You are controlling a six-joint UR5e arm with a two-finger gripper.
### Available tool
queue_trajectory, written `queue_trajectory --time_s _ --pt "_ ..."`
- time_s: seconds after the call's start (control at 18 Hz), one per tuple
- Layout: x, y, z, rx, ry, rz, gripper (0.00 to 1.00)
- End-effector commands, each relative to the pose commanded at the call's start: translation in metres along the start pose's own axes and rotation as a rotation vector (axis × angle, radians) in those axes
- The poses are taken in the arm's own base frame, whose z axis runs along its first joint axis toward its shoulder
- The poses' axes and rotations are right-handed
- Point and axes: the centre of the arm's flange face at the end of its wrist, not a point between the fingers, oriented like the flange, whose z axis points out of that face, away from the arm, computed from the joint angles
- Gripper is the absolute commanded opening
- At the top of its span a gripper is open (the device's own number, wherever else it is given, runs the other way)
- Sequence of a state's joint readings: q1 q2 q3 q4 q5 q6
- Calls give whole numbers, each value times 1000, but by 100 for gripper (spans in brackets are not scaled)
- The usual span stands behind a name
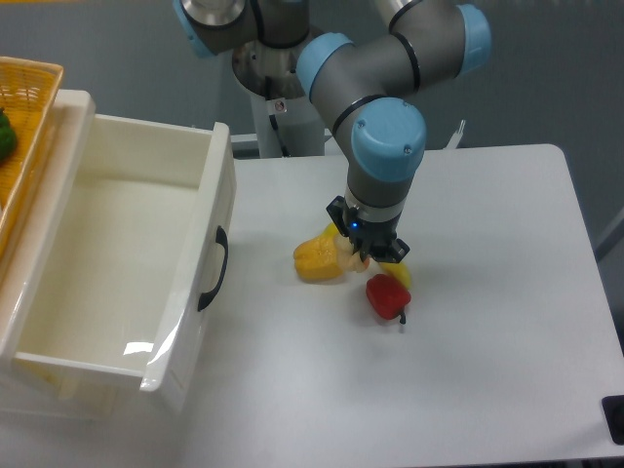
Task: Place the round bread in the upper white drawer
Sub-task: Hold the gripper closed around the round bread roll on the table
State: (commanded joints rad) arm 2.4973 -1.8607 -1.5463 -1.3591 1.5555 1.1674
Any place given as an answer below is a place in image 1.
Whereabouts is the red bell pepper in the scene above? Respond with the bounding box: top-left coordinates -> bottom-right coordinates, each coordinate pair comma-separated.
366,274 -> 411,325

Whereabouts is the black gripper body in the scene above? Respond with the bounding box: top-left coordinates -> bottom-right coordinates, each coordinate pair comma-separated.
327,196 -> 410,263

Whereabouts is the black drawer handle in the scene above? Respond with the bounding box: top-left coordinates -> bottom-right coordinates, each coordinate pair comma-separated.
197,225 -> 229,312

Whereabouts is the open white drawer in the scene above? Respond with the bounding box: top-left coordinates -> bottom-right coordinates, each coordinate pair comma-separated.
0,113 -> 239,394

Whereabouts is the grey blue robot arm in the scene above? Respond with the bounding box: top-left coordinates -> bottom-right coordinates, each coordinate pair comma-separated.
174,1 -> 491,263

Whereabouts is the round pale bread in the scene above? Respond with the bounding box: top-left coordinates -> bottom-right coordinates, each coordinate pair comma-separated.
336,245 -> 370,273

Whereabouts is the green bell pepper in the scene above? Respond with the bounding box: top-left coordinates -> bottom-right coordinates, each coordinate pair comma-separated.
0,108 -> 18,161

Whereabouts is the yellow banana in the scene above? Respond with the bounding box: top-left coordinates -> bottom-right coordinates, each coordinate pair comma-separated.
322,224 -> 411,290

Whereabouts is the yellow woven basket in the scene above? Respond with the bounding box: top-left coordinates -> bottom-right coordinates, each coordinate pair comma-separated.
1,57 -> 64,257

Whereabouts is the black object at table edge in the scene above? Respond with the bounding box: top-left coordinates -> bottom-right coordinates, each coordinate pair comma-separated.
602,395 -> 624,446

